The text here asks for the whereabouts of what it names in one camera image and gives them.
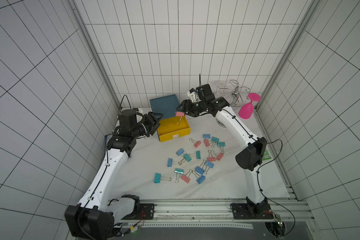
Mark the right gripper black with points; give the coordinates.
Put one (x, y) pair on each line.
(189, 106)

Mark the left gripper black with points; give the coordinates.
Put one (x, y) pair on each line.
(152, 125)

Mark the pink binder clip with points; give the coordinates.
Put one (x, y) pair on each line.
(206, 142)
(211, 158)
(179, 115)
(196, 143)
(218, 156)
(186, 177)

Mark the yellow top drawer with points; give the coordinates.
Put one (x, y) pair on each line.
(172, 128)

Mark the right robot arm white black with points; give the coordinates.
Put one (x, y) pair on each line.
(253, 148)

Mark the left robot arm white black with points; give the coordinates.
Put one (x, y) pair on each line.
(108, 177)

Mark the teal drawer cabinet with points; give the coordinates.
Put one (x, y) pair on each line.
(165, 105)

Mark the pink binder clip top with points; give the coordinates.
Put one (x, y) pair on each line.
(196, 143)

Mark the blue binder clip upper middle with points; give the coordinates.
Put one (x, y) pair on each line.
(180, 152)

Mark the teal binder clip upper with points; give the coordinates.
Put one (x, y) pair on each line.
(214, 141)

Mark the blue binder clip left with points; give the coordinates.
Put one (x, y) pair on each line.
(171, 163)

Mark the teal binder clip upright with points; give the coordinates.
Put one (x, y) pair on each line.
(197, 155)

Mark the teal binder clip right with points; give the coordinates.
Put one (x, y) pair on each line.
(221, 145)

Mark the teal shiny binder clip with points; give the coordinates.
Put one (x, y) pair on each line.
(179, 173)

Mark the teal binder clip front left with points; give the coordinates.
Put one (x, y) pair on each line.
(158, 178)

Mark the blue binder clip middle right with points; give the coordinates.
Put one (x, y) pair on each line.
(207, 166)

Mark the pink binder clip bottom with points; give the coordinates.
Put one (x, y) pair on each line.
(186, 177)

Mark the blue binder clip bottom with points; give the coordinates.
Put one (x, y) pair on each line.
(200, 177)

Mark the clear glass on rack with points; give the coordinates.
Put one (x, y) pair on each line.
(221, 88)

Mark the silver glass rack stand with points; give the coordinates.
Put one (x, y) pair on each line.
(235, 94)

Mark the magenta plastic wine glass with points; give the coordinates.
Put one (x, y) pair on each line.
(247, 110)

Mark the green snack packet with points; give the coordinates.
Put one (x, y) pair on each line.
(267, 156)

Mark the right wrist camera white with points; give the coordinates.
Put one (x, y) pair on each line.
(193, 95)

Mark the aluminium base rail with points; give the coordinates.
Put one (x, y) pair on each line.
(226, 213)

